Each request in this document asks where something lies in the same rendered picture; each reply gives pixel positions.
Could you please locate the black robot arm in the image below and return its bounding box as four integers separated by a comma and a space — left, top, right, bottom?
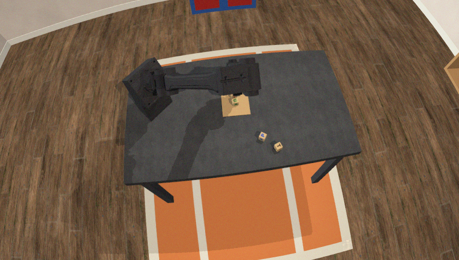
142, 58, 261, 98

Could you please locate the tan flat mat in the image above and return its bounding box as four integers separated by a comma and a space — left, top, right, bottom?
221, 94, 251, 117

